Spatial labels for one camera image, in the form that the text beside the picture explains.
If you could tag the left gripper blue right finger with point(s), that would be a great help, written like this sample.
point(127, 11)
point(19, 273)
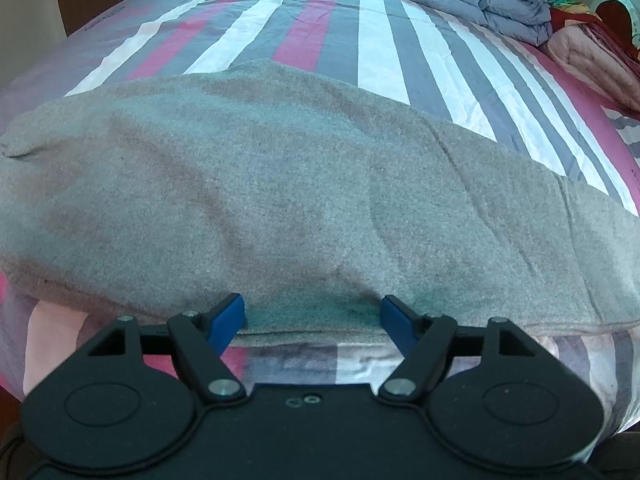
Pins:
point(423, 342)

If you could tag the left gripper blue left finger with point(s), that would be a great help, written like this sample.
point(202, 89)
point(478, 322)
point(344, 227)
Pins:
point(199, 341)

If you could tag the grey sweatpants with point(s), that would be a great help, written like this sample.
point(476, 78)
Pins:
point(311, 198)

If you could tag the striped pillow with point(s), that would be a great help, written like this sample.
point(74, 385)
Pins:
point(628, 129)

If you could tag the folded pink blanket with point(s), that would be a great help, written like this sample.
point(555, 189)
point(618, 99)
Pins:
point(598, 62)

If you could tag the striped bed with sheet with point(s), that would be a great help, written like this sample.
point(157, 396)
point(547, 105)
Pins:
point(457, 71)

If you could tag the colourful red blanket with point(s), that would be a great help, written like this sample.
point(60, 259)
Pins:
point(572, 12)

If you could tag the red wooden headboard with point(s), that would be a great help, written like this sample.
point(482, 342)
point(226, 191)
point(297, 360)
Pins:
point(622, 16)

